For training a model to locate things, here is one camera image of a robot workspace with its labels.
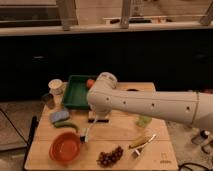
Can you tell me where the white handled dish brush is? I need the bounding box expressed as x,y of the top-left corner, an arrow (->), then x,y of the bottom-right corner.
80,116 -> 99,143

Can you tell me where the red orange bowl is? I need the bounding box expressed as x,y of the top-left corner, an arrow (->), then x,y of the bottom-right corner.
49,131 -> 81,165

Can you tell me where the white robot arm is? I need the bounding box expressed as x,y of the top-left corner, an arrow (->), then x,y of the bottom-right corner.
86,72 -> 213,131

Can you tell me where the dark maroon bowl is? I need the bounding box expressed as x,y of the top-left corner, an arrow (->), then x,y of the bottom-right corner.
126,89 -> 140,91

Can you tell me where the orange fruit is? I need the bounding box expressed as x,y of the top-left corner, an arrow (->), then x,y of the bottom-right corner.
86,79 -> 95,89

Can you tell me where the green plastic tray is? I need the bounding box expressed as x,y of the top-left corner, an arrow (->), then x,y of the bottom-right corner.
62,75 -> 97,110

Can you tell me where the wooden block with dark top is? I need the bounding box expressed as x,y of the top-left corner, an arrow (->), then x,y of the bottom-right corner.
88,111 -> 109,123

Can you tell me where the green plastic cup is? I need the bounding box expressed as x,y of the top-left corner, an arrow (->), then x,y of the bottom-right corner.
136,116 -> 152,128

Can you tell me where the white paper cup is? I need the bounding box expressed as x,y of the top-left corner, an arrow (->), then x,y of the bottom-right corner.
48,79 -> 63,95

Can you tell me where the blue sponge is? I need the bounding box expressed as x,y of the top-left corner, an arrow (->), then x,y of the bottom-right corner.
50,110 -> 70,124

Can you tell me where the dark metal cup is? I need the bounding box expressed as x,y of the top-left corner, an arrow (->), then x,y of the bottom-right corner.
42,93 -> 55,109

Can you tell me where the green chili pepper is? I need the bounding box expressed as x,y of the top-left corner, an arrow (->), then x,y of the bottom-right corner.
53,122 -> 79,133

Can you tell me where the bunch of dark grapes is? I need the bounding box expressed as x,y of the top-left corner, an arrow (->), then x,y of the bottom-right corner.
97,146 -> 123,167

